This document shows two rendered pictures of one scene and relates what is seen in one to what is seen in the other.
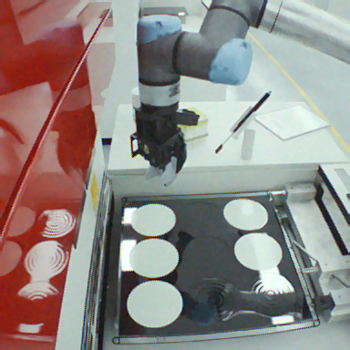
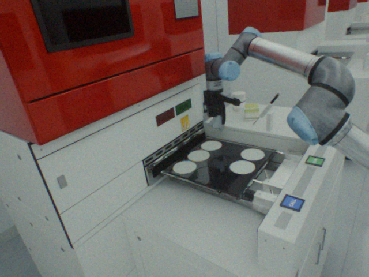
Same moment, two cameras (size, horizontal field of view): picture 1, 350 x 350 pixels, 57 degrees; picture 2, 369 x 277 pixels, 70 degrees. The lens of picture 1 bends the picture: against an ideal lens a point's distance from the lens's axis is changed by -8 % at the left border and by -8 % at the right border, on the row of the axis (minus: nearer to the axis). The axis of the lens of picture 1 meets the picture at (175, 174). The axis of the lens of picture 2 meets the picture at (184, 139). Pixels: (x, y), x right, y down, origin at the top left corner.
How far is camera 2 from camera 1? 0.73 m
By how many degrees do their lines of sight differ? 39
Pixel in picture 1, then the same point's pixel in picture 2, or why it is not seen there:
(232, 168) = (258, 133)
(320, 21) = (270, 50)
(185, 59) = (213, 69)
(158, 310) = (183, 169)
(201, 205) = (236, 146)
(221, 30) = (226, 57)
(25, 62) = (125, 55)
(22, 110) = (122, 63)
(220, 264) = (220, 165)
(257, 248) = (243, 165)
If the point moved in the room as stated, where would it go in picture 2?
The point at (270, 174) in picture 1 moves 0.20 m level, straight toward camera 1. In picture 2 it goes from (279, 141) to (244, 156)
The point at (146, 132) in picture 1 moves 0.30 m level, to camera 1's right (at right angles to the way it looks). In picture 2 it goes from (206, 100) to (271, 109)
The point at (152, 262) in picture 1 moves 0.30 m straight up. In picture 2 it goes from (196, 156) to (189, 92)
